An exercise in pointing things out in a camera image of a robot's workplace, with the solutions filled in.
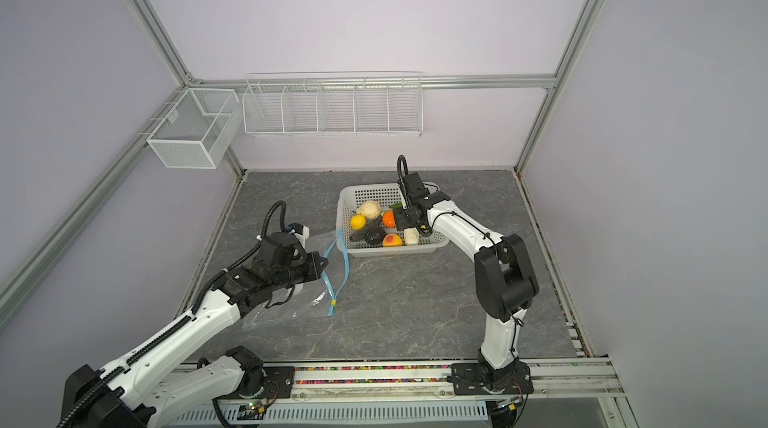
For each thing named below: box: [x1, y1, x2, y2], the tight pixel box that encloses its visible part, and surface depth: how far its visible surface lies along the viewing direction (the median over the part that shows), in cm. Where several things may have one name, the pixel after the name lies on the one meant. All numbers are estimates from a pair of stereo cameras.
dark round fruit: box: [365, 227, 387, 245], surface depth 98 cm
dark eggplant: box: [349, 220, 386, 245], surface depth 98 cm
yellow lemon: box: [350, 214, 367, 231], surface depth 101 cm
